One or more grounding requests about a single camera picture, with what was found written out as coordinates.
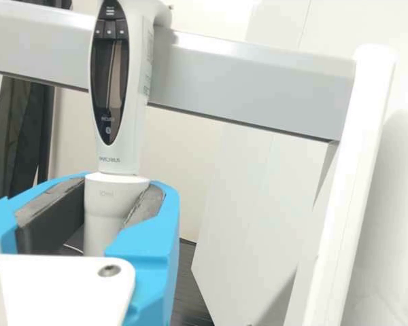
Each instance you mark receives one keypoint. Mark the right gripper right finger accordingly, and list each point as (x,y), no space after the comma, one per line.
(149,248)

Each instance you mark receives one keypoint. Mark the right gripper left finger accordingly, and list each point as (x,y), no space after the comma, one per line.
(7,217)

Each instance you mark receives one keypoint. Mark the pipette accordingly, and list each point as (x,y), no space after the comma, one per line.
(122,149)

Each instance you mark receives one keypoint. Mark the white pipette stand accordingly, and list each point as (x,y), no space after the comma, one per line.
(258,88)

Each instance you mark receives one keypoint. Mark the black platform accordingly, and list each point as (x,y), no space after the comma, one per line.
(194,299)

